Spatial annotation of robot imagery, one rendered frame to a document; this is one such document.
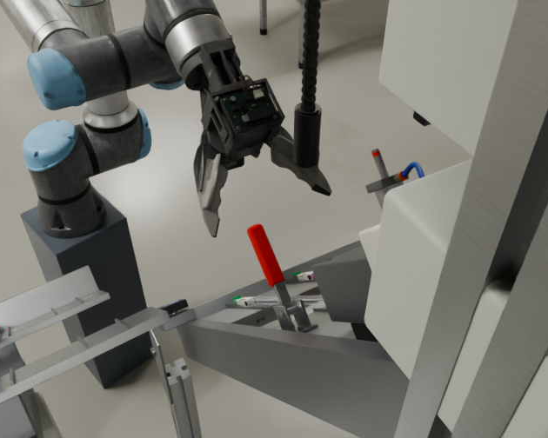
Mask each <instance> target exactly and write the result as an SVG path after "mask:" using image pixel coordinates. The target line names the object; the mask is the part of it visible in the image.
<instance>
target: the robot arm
mask: <svg viewBox="0 0 548 438"><path fill-rule="evenodd" d="M62 2H63V4H62V3H61V2H60V1H59V0H0V5H1V7H2V8H3V11H4V12H5V14H6V15H7V17H8V18H9V19H10V21H11V22H12V24H13V25H14V27H15V28H16V30H17V32H18V33H19V35H20V36H21V38H22V39H23V40H24V42H25V44H26V45H27V47H28V48H29V50H30V52H31V53H32V54H31V55H29V56H28V59H27V66H28V70H29V73H30V78H31V81H32V83H33V85H34V88H35V90H36V92H37V94H38V96H39V99H40V101H41V102H42V104H43V106H44V107H45V108H47V109H48V110H60V109H64V108H68V107H71V106H74V107H76V106H80V105H82V104H84V103H86V102H87V106H86V108H85V109H84V111H83V120H84V122H83V123H80V124H78V125H73V124H72V123H71V122H68V121H65V120H61V121H60V122H59V121H58V120H54V121H49V122H47V123H42V124H40V125H38V126H37V127H35V128H34V129H33V130H32V131H31V132H30V133H29V134H28V135H27V136H26V137H25V138H24V140H23V146H22V149H23V156H24V162H25V165H26V167H27V168H28V170H29V172H30V176H31V179H32V182H33V184H34V187H35V189H36V192H37V196H38V202H37V220H38V222H39V225H40V228H41V229H42V231H43V232H44V233H45V234H47V235H49V236H52V237H56V238H63V239H66V238H74V237H79V236H83V235H85V234H88V233H90V232H91V231H92V230H94V229H95V228H96V227H98V226H99V225H100V224H101V222H102V221H103V219H104V217H105V213H106V209H105V206H104V200H103V198H102V197H101V196H100V195H99V194H98V192H97V191H96V190H95V188H94V187H93V186H92V184H91V183H90V178H89V177H92V176H96V175H99V174H102V173H104V172H106V171H109V170H112V169H116V168H118V167H121V166H124V165H126V164H129V163H135V162H136V161H137V160H140V159H142V158H145V157H146V156H147V155H149V153H150V149H151V132H150V127H149V122H148V119H147V117H146V115H145V114H144V112H143V111H142V110H141V109H140V108H139V107H137V106H136V105H135V104H134V103H133V102H132V101H131V100H129V99H128V95H127V90H130V89H134V88H136V87H139V86H143V85H145V84H149V85H150V86H151V87H153V88H155V89H158V90H174V89H177V88H179V87H181V86H182V85H183V84H185V85H186V87H187V88H188V89H190V90H196V91H200V100H201V110H202V118H201V122H202V124H203V127H204V130H203V132H202V135H201V138H200V144H199V146H198V147H197V151H196V154H195V158H194V163H193V171H194V177H195V182H196V186H197V193H198V198H199V203H200V208H201V211H202V215H203V219H204V223H205V225H206V227H207V229H208V230H209V232H210V234H211V236H212V237H217V231H218V226H219V222H220V218H219V215H218V208H219V206H220V204H221V202H222V199H221V196H220V190H221V188H222V187H223V186H224V185H225V183H226V180H227V176H228V170H231V169H236V168H239V167H242V166H244V157H245V156H253V157H255V158H258V157H259V155H260V152H261V151H260V149H261V148H262V147H263V145H264V144H267V145H268V146H269V148H271V161H272V162H273V163H275V164H276V165H277V166H278V167H280V168H286V169H289V170H291V171H292V172H293V173H294V174H295V175H296V177H297V179H299V180H303V181H305V182H306V183H308V184H309V185H310V187H311V190H313V191H316V192H317V193H320V194H323V195H326V196H330V195H331V192H332V191H331V187H330V185H329V183H328V182H327V180H326V178H325V176H324V174H323V173H322V171H321V170H320V169H319V167H318V163H319V157H320V151H319V156H318V163H317V164H316V165H315V166H313V167H311V168H307V169H305V168H301V167H298V166H297V165H296V164H295V163H294V162H293V141H294V140H293V139H292V137H291V135H290V134H289V132H288V131H287V130H286V129H285V128H284V127H282V126H281V124H282V122H283V120H284V118H285V116H284V113H283V111H282V110H281V107H280V105H279V103H278V101H277V99H276V97H275V95H274V93H273V91H272V89H271V86H270V85H269V83H268V81H267V79H266V78H263V79H259V80H256V81H253V80H252V79H251V78H250V77H249V76H248V75H243V73H242V71H241V70H240V64H241V62H240V59H239V57H238V55H237V52H236V46H235V44H234V43H233V41H232V40H233V35H232V34H231V33H228V31H227V29H226V28H225V26H224V23H223V20H222V18H221V17H220V14H219V12H218V10H217V7H216V5H215V4H214V2H213V0H145V12H144V25H140V26H137V27H133V28H129V29H126V30H120V31H117V32H116V30H115V25H114V21H113V16H112V11H111V7H110V0H62ZM246 76H247V77H248V79H246V80H245V77H246ZM255 85H256V86H257V85H259V86H257V87H256V86H255ZM250 86H253V88H250ZM269 93H270V95H271V96H270V95H269ZM271 98H272V100H273V102H274V103H275V105H276V107H277V109H276V107H275V105H274V103H273V102H272V100H271Z"/></svg>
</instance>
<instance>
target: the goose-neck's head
mask: <svg viewBox="0 0 548 438"><path fill-rule="evenodd" d="M315 104H316V108H315V109H314V110H313V111H304V110H302V109H301V103H299V104H298V105H296V107H295V109H294V141H293V162H294V163H295V164H296V165H297V166H298V167H301V168H305V169H307V168H311V167H313V166H315V165H316V164H317V163H318V156H319V142H320V129H321V115H322V109H321V107H320V106H319V105H318V104H317V103H315Z"/></svg>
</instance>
